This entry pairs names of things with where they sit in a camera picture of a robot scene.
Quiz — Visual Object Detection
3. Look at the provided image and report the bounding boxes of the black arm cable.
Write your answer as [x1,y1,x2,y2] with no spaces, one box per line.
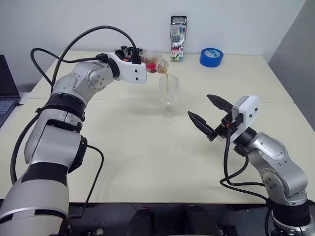
[66,144,104,221]
[219,153,274,236]

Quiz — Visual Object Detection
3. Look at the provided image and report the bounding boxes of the black left upper arm cable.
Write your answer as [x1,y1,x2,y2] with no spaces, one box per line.
[66,144,104,221]

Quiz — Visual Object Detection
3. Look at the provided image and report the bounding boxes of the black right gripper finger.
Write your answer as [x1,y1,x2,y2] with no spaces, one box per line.
[206,94,233,114]
[187,111,215,142]

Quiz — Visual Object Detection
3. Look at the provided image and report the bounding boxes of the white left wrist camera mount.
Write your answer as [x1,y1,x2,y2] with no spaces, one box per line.
[107,52,149,85]

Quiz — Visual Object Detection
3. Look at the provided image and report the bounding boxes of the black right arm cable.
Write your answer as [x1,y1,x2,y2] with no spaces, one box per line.
[219,153,274,236]

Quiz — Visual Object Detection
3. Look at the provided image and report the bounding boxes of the clear wine glass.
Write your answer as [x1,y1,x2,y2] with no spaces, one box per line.
[158,74,180,124]

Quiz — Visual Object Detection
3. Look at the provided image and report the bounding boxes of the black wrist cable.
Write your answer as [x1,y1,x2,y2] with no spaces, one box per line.
[59,25,140,65]
[222,126,270,205]

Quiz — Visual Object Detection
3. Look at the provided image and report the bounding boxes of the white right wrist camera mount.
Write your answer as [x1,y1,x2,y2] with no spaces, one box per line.
[230,95,260,143]

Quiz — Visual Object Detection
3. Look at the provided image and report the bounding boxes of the clear bottle with brown drink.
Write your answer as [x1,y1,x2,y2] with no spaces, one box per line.
[141,50,169,75]

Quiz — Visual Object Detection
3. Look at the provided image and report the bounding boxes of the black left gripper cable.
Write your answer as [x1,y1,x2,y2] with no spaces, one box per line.
[30,48,109,89]

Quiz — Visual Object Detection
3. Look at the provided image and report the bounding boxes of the black left shoulder cable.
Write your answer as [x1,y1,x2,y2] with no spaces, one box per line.
[10,108,44,184]

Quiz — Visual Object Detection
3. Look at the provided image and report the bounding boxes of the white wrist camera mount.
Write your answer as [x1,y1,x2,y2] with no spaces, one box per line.
[230,95,260,143]
[107,52,149,85]

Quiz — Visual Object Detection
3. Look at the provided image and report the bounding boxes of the marker pen pack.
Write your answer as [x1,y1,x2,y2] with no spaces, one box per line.
[170,15,188,62]

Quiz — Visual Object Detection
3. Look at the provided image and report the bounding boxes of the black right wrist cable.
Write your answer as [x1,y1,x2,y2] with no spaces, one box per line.
[222,126,270,205]

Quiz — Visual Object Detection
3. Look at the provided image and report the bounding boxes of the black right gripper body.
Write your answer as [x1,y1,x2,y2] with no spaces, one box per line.
[209,111,243,142]

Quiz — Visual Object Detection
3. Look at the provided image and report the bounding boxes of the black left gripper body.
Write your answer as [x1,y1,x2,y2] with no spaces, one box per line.
[114,45,144,65]

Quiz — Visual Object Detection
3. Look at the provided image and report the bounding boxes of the dark laptop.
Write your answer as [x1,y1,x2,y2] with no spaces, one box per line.
[0,54,23,128]

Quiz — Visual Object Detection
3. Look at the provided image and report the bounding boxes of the blue tape roll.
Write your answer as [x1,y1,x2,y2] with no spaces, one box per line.
[199,47,223,68]

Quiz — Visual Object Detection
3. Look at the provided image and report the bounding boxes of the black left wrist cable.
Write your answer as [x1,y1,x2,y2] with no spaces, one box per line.
[59,25,140,65]

